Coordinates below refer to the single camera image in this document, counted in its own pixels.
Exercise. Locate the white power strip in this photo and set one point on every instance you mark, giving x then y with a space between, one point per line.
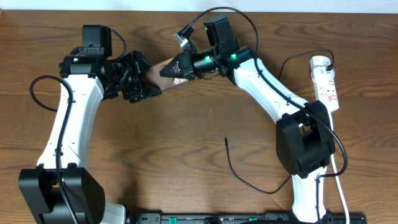
324 83

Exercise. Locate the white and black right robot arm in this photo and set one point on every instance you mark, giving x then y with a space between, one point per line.
304 139

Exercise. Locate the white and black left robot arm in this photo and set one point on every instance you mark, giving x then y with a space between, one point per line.
60 188

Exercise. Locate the Samsung Galaxy smartphone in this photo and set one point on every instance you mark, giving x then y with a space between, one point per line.
154 79

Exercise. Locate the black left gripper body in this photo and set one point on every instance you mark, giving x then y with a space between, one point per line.
134 78

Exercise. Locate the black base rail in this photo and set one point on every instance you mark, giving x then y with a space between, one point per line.
231 218

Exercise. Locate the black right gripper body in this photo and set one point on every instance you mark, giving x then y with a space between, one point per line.
188 59

